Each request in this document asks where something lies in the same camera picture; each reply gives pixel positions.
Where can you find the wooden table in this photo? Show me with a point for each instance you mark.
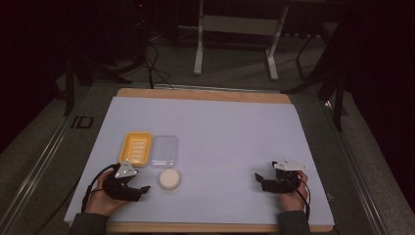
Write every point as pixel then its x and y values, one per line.
pixel 202 94

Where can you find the yellow soap dish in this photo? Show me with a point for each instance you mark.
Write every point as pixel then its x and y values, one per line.
pixel 135 148

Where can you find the clear plastic container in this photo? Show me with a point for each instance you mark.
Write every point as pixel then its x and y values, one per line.
pixel 164 150

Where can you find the metal floor rail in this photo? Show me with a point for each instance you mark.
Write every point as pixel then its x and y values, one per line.
pixel 355 173
pixel 36 169

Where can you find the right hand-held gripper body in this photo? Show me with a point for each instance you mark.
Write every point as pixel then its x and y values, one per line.
pixel 284 178

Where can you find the white table mat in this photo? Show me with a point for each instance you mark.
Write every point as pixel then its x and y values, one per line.
pixel 228 143

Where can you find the white metal stand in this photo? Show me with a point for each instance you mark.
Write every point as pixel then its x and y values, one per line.
pixel 239 26

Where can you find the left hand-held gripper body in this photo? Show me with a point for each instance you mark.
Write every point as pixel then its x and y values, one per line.
pixel 121 184

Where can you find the black metal stand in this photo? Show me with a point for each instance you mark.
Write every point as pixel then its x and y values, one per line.
pixel 70 78
pixel 337 94

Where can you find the round white soap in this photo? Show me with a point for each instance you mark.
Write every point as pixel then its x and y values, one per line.
pixel 169 178

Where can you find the person's right hand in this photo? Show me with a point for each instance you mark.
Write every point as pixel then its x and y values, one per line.
pixel 293 199

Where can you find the person's left hand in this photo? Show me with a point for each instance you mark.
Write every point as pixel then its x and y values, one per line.
pixel 103 199

